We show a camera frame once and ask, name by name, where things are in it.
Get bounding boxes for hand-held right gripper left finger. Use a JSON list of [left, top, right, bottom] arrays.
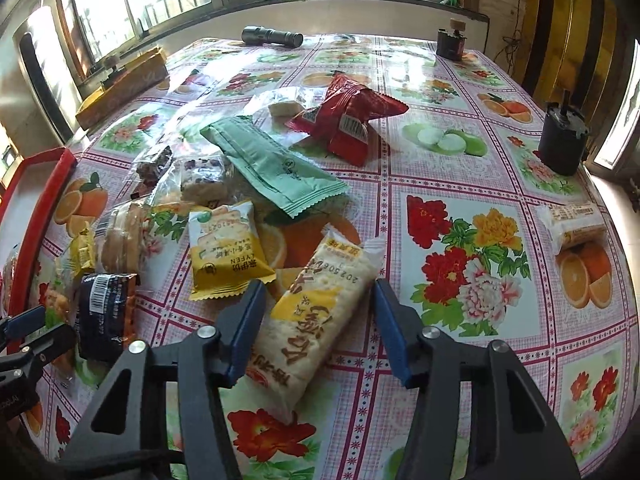
[[60, 279, 269, 480]]

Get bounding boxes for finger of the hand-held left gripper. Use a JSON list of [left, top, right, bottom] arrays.
[[14, 322, 77, 378], [0, 305, 47, 342]]

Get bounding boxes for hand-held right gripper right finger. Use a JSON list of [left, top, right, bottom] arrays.
[[372, 279, 582, 480]]

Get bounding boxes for long yellow-white cracker packet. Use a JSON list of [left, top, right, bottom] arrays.
[[249, 224, 387, 412]]

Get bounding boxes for beige-white wafer packet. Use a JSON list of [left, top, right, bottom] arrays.
[[541, 202, 609, 252]]

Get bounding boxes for clear packet with orange puffs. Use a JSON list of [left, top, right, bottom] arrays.
[[42, 280, 82, 377]]

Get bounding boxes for black snack packet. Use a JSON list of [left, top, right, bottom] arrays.
[[74, 272, 139, 362]]

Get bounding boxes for yellow biscuit packet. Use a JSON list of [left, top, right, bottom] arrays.
[[187, 200, 277, 302]]

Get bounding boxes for small yellow snack packet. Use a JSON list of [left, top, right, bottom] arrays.
[[66, 231, 99, 282]]

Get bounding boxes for red tray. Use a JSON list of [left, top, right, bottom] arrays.
[[0, 147, 79, 312]]

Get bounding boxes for clear packet with bread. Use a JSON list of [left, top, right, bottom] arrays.
[[99, 200, 157, 277]]

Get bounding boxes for floral plastic tablecloth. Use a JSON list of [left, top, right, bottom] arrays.
[[10, 33, 629, 480]]

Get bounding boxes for clear packet with nougat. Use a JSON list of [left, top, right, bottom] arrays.
[[174, 156, 237, 207]]

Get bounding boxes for green snack packet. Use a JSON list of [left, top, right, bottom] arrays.
[[199, 115, 352, 219]]

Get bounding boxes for clear packet with dark snack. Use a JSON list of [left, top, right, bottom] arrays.
[[131, 144, 177, 197]]

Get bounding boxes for red snack packet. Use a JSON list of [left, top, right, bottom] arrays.
[[284, 105, 372, 167], [324, 72, 410, 123]]

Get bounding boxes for clear packet with white pastry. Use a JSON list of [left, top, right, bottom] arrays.
[[249, 86, 313, 127]]

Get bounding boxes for black motor with shaft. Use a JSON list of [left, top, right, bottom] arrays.
[[537, 89, 594, 177]]

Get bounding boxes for yellow cardboard box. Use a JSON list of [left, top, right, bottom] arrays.
[[75, 46, 169, 131]]

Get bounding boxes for black motor with cork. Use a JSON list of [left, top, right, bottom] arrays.
[[435, 18, 469, 62]]

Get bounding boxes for black flashlight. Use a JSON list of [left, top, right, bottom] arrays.
[[241, 25, 305, 49]]

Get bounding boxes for glazed wooden door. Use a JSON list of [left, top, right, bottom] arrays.
[[594, 39, 640, 182]]

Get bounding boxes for yellow wooden boards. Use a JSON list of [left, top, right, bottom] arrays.
[[519, 0, 622, 113]]

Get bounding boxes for hanging cable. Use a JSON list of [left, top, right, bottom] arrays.
[[499, 22, 522, 63]]

